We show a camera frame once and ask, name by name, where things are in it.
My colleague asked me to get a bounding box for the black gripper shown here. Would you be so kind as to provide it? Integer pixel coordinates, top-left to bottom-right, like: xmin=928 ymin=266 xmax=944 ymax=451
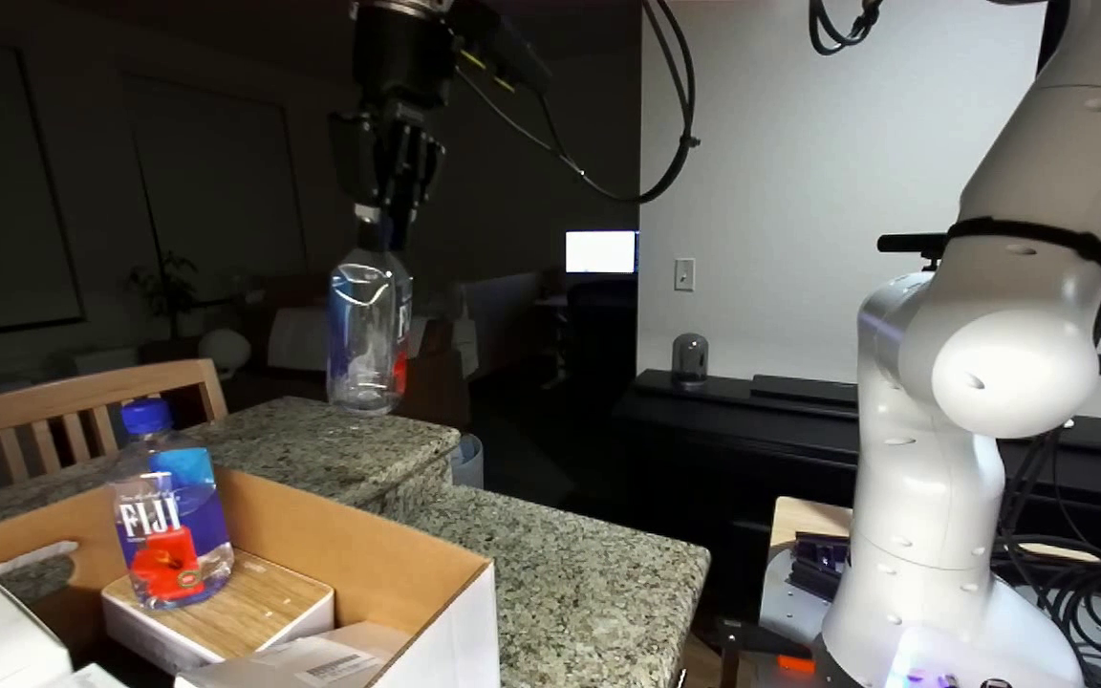
xmin=326 ymin=0 xmax=463 ymax=252

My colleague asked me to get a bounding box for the black strap around arm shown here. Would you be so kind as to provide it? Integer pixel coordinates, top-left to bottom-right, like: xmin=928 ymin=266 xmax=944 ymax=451
xmin=875 ymin=214 xmax=1101 ymax=303

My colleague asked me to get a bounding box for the open cardboard box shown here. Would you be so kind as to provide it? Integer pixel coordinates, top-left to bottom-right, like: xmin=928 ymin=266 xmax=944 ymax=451
xmin=0 ymin=465 xmax=503 ymax=688

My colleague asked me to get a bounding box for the wood-topped white carton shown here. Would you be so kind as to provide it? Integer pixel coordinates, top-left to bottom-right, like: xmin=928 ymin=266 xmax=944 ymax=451
xmin=100 ymin=550 xmax=336 ymax=674

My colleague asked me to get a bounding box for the large wall projection screen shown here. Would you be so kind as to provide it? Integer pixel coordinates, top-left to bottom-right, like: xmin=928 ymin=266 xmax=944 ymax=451
xmin=0 ymin=33 xmax=86 ymax=344

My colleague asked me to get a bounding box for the long black desk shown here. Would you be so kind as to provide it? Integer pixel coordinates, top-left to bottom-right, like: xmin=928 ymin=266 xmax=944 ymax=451
xmin=612 ymin=368 xmax=1101 ymax=603

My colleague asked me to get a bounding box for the dark potted plant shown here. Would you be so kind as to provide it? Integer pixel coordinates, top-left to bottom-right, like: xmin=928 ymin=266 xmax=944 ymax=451
xmin=124 ymin=252 xmax=222 ymax=350

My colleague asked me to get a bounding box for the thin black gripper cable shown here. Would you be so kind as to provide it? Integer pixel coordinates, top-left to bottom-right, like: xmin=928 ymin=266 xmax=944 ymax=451
xmin=445 ymin=0 xmax=707 ymax=206

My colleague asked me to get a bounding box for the Fiji water bottle blue cap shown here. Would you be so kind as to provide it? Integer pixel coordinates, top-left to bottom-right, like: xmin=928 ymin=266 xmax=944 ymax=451
xmin=319 ymin=243 xmax=415 ymax=418
xmin=109 ymin=394 xmax=235 ymax=610

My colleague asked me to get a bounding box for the wooden slat-back chair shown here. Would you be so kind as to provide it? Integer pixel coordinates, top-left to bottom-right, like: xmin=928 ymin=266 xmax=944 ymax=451
xmin=0 ymin=357 xmax=233 ymax=507

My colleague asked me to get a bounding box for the lit computer monitor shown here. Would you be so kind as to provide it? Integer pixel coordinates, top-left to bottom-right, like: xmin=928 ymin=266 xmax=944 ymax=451
xmin=558 ymin=224 xmax=640 ymax=279

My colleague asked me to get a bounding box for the black cable bundle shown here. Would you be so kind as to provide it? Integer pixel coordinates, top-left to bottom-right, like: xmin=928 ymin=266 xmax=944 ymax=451
xmin=1000 ymin=423 xmax=1101 ymax=680

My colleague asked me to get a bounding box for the pale blue bin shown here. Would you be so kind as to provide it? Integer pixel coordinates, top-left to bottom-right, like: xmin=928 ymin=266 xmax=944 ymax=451
xmin=452 ymin=433 xmax=490 ymax=493

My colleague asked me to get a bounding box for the small black device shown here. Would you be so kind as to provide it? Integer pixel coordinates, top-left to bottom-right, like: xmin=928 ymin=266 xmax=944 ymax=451
xmin=786 ymin=533 xmax=854 ymax=603

